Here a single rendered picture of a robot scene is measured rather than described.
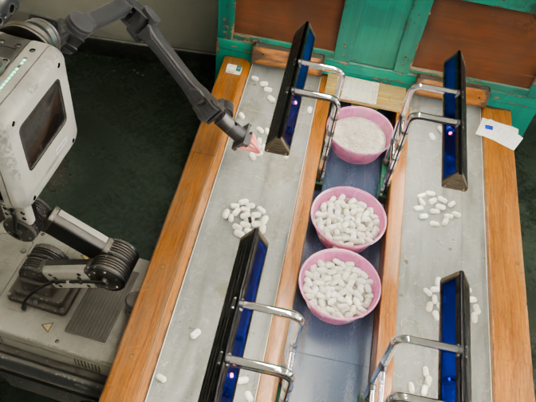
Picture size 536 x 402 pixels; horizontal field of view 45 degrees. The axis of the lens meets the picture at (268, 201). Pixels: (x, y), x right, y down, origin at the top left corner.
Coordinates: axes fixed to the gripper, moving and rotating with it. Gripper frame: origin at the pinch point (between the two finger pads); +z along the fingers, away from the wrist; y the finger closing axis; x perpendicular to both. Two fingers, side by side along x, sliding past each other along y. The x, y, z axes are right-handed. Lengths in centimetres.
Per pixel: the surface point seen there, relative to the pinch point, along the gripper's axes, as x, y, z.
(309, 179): -9.6, -4.2, 18.4
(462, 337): -64, -77, 29
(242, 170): 8.5, -4.0, 1.4
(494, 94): -59, 57, 65
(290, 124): -26.9, -10.8, -9.5
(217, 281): 7, -53, 3
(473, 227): -48, -9, 66
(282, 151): -25.0, -21.4, -8.6
